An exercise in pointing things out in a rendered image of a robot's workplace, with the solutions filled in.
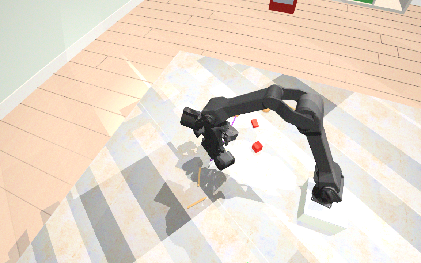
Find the red cube with hole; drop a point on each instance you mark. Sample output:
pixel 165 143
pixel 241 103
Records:
pixel 257 147

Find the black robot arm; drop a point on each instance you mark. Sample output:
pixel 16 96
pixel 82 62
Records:
pixel 307 117

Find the red wooden block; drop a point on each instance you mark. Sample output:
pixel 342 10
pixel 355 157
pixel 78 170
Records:
pixel 255 123

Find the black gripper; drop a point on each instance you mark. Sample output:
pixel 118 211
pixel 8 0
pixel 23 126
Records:
pixel 216 151

